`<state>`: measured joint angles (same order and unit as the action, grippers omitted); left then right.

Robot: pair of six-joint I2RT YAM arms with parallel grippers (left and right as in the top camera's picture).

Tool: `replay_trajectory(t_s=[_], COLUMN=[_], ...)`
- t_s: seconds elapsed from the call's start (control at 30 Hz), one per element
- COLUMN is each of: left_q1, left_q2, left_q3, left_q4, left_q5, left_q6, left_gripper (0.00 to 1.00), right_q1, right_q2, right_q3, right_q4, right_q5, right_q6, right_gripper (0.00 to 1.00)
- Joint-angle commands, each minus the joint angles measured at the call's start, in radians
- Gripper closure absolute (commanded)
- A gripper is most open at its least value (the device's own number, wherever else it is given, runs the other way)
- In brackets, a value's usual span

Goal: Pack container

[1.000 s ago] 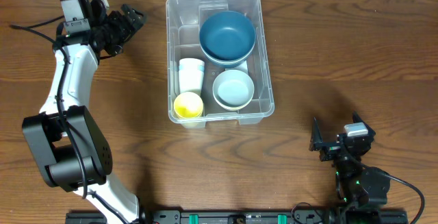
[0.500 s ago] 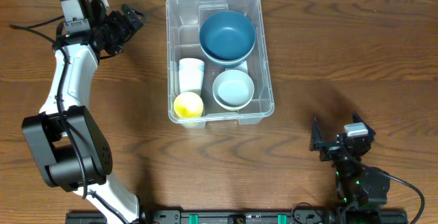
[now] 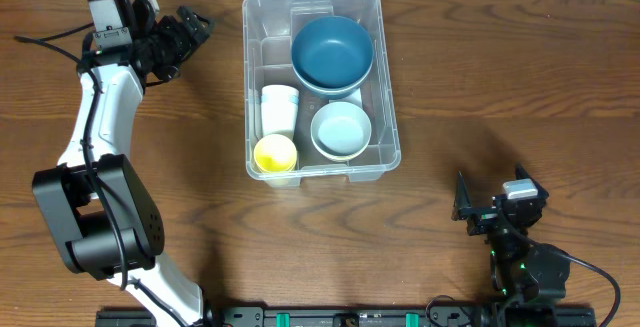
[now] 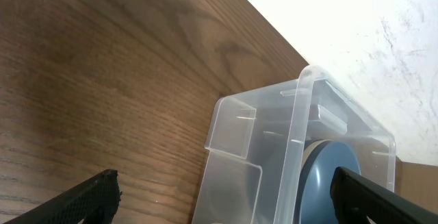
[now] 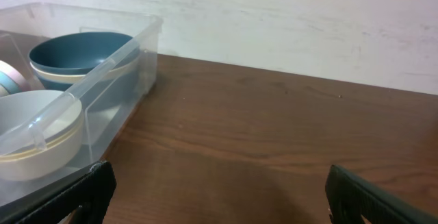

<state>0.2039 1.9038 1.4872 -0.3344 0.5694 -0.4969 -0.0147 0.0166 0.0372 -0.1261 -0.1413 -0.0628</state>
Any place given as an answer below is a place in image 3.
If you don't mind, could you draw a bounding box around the cream white cup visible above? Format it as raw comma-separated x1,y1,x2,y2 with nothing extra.
261,104,298,140

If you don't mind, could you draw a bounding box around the clear plastic storage container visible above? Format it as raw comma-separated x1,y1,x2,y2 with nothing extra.
242,0,401,188

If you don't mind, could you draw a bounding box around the dark blue bowl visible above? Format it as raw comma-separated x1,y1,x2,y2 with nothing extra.
297,75,369,100
291,16,375,91

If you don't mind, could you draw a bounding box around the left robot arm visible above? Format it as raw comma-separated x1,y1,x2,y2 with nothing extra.
32,0,222,326

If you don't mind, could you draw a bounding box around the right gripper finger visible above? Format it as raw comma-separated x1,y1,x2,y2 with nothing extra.
515,163,539,187
451,172,473,221

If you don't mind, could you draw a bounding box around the white paper label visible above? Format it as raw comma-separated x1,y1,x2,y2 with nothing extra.
342,89,363,108

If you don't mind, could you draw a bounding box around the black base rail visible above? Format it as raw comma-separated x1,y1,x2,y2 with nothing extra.
94,305,597,327

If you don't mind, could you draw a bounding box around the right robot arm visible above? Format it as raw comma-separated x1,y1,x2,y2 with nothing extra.
452,165,570,326

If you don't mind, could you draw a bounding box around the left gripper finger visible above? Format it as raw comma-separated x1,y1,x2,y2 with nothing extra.
176,5,213,30
185,19,215,52

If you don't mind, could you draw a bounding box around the light blue cup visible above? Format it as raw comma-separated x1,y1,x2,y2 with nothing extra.
261,93,299,107

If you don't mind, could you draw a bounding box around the yellow small bowl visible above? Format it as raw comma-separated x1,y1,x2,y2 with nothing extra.
319,150,364,162

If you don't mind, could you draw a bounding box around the grey small bowl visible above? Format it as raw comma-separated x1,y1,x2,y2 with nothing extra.
310,102,372,155

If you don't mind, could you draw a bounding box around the pink cup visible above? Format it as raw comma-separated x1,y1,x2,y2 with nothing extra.
262,84,299,97

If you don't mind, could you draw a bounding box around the yellow cup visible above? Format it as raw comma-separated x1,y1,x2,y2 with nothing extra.
253,134,298,173

